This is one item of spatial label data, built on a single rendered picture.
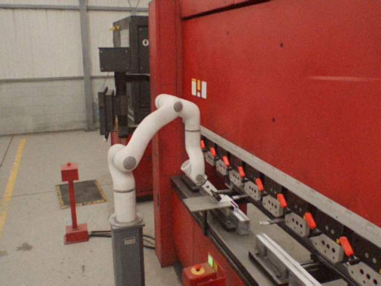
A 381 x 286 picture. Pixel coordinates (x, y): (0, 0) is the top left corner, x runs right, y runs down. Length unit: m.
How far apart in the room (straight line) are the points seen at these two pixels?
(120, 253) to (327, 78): 1.41
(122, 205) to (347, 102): 1.26
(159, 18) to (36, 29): 6.32
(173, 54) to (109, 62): 0.52
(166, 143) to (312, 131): 1.75
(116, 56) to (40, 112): 6.27
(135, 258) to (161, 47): 1.59
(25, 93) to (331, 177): 8.22
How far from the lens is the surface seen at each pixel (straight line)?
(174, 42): 2.93
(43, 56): 9.00
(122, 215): 2.04
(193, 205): 2.25
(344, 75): 1.32
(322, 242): 1.51
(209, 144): 2.44
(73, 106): 9.13
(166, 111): 1.92
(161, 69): 2.90
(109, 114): 3.05
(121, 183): 1.97
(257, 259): 1.94
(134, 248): 2.12
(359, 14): 1.29
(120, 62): 2.99
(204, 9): 2.44
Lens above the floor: 1.94
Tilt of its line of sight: 15 degrees down
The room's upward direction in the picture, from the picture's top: straight up
